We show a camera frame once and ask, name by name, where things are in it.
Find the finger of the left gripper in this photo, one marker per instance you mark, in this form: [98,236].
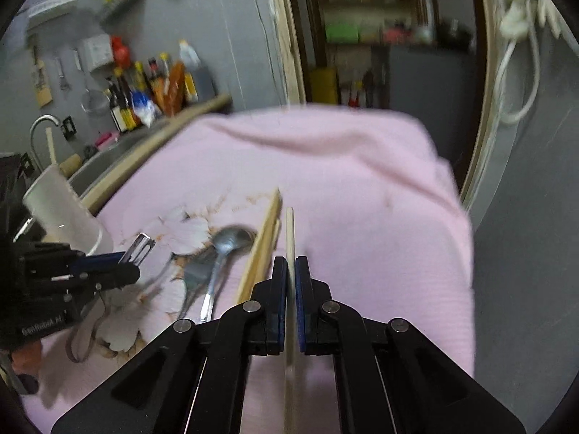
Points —
[97,263]
[99,277]

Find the steel spoon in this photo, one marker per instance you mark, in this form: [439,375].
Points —
[227,241]

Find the yellow label sauce bottle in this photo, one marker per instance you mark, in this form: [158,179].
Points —
[125,99]

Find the white utensil holder cup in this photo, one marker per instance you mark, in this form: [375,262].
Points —
[55,205]

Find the wooden chopstick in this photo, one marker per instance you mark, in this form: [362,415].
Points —
[266,251]
[244,289]
[290,344]

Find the dark soy sauce bottle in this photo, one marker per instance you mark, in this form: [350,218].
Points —
[114,106]

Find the red plastic bag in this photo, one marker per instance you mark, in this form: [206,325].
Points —
[121,52]

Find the white wall basket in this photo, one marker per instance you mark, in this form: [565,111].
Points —
[47,10]

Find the hanging steel strainer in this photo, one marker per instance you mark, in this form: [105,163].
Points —
[93,102]

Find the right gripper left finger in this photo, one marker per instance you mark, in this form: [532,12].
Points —
[268,324]

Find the orange spice bag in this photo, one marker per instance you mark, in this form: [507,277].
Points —
[174,89]

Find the wooden cutting board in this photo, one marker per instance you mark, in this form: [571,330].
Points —
[40,80]

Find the large oil jug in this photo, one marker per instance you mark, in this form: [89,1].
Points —
[198,81]

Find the steel kitchen sink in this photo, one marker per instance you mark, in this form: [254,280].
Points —
[104,174]

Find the left human hand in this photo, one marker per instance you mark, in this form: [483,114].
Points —
[27,359]

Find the white wall box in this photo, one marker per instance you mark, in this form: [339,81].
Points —
[98,51]

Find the steel fork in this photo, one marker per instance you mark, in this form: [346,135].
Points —
[199,274]
[139,250]

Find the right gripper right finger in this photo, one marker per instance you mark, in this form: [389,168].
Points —
[313,335]

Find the wooden pantry shelf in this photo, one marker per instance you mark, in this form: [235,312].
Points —
[352,41]

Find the grey cabinet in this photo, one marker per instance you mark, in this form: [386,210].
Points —
[437,87]

